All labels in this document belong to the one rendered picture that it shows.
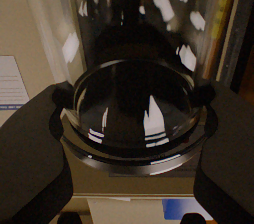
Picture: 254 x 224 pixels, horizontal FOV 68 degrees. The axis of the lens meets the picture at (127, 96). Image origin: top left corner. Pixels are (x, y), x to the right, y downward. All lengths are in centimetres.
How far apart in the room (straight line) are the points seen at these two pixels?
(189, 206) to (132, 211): 28
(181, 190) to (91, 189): 16
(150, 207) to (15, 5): 82
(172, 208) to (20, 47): 77
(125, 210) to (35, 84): 63
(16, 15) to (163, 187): 76
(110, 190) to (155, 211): 32
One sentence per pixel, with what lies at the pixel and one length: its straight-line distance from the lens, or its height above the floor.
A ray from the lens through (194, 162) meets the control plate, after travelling 38.
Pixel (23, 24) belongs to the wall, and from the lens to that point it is 86.
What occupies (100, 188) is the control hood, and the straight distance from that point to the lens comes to 38.
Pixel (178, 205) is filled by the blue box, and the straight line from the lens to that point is 42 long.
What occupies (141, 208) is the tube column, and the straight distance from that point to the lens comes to 65.
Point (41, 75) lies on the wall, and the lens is 91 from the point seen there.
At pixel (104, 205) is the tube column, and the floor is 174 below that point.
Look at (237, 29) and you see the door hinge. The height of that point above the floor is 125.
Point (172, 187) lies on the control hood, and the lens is 37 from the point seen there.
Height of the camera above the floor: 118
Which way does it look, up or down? 32 degrees up
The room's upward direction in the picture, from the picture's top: 178 degrees clockwise
